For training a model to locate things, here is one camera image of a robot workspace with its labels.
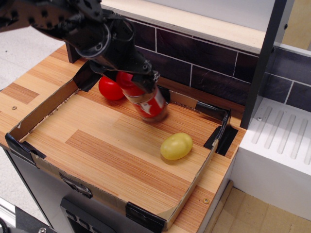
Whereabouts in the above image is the red toy tomato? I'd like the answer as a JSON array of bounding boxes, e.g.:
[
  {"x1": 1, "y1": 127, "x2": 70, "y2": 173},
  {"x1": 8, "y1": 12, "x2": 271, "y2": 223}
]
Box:
[{"x1": 98, "y1": 76, "x2": 124, "y2": 100}]

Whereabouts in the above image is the dark grey left shelf post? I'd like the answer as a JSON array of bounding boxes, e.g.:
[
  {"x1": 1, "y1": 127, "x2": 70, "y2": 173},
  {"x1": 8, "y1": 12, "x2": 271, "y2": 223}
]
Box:
[{"x1": 66, "y1": 42, "x2": 86, "y2": 64}]

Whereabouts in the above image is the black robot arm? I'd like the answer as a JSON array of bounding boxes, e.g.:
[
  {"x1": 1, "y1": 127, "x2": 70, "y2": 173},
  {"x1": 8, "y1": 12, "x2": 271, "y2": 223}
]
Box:
[{"x1": 0, "y1": 0, "x2": 159, "y2": 93}]

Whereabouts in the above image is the white toy sink drainboard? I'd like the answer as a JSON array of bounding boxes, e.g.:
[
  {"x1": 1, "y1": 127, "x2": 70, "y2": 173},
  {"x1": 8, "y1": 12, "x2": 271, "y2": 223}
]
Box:
[{"x1": 231, "y1": 98, "x2": 311, "y2": 219}]

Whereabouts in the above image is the black toy oven panel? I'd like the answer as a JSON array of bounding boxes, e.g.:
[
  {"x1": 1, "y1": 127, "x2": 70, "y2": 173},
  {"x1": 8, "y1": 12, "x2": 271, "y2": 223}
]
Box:
[{"x1": 59, "y1": 197, "x2": 122, "y2": 233}]

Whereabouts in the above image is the dark grey shelf post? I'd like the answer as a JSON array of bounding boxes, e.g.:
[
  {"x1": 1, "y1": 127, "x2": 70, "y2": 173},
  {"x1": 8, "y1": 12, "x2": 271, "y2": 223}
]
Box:
[
  {"x1": 66, "y1": 42, "x2": 86, "y2": 64},
  {"x1": 240, "y1": 0, "x2": 287, "y2": 129}
]

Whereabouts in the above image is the yellow toy potato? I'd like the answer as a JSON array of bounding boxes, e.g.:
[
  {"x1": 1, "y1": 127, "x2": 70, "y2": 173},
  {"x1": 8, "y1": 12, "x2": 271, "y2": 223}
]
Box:
[{"x1": 160, "y1": 133, "x2": 193, "y2": 161}]

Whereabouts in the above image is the red-lidded basil spice bottle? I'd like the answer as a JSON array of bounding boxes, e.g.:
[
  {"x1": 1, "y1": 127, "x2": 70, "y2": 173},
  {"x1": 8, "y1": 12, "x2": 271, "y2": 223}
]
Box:
[{"x1": 116, "y1": 71, "x2": 167, "y2": 122}]

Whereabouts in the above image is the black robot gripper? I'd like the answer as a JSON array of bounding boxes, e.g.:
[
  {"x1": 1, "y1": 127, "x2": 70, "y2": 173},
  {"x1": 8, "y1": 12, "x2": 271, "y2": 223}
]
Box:
[{"x1": 76, "y1": 18, "x2": 159, "y2": 93}]

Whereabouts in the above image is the cardboard fence with black tape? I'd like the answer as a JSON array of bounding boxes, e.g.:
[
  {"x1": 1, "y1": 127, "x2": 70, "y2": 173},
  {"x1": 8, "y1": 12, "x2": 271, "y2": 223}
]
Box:
[{"x1": 4, "y1": 58, "x2": 239, "y2": 232}]

